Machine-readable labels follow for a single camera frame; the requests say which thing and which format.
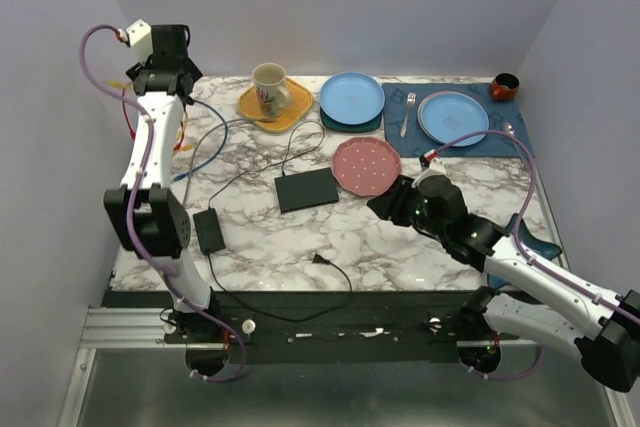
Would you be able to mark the silver fork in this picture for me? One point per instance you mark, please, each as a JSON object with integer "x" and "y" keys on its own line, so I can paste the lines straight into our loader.
{"x": 410, "y": 103}

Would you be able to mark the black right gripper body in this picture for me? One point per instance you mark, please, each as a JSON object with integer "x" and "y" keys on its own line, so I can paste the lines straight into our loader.
{"x": 409, "y": 209}

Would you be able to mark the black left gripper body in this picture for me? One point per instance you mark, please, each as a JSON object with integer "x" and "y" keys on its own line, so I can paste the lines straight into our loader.
{"x": 147, "y": 66}

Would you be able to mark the light blue plate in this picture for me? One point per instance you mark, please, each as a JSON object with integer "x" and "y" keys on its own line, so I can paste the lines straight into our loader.
{"x": 351, "y": 98}

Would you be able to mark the blue cloth placemat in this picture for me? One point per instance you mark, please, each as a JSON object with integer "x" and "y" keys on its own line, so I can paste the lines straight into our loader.
{"x": 416, "y": 142}

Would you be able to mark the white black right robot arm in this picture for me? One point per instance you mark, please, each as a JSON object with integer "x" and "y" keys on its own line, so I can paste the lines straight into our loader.
{"x": 595, "y": 325}

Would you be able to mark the silver spoon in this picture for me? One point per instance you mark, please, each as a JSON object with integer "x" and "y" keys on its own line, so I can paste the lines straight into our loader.
{"x": 510, "y": 131}

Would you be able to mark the blue star-shaped dish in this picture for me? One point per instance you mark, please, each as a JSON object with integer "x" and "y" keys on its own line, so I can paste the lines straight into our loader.
{"x": 546, "y": 249}

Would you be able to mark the pink dotted plate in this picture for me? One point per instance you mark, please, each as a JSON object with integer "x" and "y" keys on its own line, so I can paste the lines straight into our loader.
{"x": 366, "y": 166}

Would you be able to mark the dark teal coaster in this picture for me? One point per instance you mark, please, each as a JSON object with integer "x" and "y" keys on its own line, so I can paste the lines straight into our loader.
{"x": 366, "y": 127}

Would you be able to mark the blue plate on placemat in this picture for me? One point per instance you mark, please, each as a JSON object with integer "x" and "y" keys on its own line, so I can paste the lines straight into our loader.
{"x": 446, "y": 115}

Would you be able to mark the yellow woven coaster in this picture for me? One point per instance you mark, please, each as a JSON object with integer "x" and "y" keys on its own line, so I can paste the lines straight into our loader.
{"x": 250, "y": 107}

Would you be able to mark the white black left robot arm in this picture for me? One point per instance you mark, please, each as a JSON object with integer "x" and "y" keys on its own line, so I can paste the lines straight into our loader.
{"x": 147, "y": 217}

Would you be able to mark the aluminium rail frame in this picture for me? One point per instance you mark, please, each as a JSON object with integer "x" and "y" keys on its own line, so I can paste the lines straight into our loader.
{"x": 146, "y": 319}

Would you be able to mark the beige floral mug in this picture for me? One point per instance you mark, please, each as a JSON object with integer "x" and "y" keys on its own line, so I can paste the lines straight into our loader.
{"x": 270, "y": 83}

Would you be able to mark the dark grey network switch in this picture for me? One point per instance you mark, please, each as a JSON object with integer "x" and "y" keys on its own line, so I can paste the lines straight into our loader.
{"x": 306, "y": 189}

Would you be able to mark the black power adapter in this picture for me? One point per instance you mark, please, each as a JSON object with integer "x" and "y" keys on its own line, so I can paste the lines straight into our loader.
{"x": 208, "y": 231}

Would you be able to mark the small red-brown bowl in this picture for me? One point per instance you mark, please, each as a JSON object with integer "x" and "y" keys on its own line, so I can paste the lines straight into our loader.
{"x": 504, "y": 87}

